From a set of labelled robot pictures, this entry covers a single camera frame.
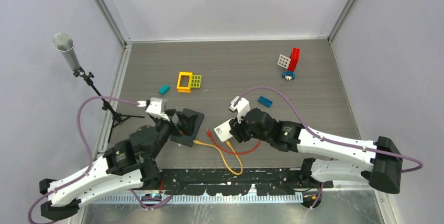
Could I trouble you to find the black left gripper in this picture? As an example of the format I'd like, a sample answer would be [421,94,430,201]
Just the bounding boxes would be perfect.
[149,109,198,161]

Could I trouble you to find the black network switch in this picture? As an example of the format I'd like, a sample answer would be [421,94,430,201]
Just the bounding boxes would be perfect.
[170,108,205,148]

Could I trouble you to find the yellow ethernet cable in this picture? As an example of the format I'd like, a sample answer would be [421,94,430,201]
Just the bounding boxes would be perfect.
[193,139,244,176]

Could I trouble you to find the red ethernet cable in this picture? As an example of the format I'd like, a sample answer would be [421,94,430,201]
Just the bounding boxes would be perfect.
[206,129,261,155]

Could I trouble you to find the white square switch box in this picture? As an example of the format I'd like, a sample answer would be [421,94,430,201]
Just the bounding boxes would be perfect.
[214,119,233,142]

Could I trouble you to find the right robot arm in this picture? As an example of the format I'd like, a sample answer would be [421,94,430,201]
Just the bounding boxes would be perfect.
[224,108,403,194]

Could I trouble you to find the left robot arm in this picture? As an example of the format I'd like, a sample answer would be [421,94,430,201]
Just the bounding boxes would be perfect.
[39,108,205,221]

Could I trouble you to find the blue flat toy brick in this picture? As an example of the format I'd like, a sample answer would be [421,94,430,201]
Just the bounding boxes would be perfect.
[258,96,273,108]

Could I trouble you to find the teal toy block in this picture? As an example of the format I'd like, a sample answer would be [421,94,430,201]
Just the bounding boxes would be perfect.
[158,84,170,96]

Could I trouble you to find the lime green lattice piece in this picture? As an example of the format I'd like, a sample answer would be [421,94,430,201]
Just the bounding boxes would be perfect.
[190,75,202,89]

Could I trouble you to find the blue toy brick base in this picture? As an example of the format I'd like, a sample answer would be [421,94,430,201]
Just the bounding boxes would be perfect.
[281,71,296,81]

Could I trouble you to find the white toy lattice piece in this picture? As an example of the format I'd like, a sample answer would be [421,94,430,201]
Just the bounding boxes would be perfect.
[277,54,291,70]

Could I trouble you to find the black microphone stand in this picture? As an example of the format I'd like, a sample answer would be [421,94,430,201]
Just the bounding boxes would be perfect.
[73,68,144,143]

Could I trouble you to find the red toy brick tower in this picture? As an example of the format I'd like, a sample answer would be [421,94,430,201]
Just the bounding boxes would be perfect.
[287,48,300,72]

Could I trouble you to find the silver microphone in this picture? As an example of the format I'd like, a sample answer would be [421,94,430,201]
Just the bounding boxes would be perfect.
[53,32,81,72]

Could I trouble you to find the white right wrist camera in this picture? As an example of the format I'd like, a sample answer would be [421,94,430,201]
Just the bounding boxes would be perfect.
[229,96,250,123]

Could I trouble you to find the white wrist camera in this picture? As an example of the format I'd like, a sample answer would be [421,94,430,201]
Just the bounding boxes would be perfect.
[137,97,170,122]
[229,96,250,123]

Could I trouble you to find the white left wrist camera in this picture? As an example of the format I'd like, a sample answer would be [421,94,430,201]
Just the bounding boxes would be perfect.
[137,97,170,122]

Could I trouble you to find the yellow toy window frame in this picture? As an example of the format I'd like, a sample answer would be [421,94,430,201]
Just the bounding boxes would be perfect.
[176,72,193,93]

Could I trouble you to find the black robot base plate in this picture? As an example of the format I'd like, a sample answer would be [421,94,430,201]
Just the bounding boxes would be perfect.
[141,168,320,196]

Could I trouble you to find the white perforated cable tray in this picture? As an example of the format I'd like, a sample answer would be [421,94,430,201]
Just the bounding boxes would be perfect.
[94,192,303,205]

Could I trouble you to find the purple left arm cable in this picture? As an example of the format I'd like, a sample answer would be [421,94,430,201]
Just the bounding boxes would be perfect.
[27,96,174,224]

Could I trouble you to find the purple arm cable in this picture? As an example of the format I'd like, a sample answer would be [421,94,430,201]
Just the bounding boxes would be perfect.
[232,86,424,209]
[27,96,174,224]

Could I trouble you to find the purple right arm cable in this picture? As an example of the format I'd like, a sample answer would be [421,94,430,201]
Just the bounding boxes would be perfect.
[232,86,424,209]

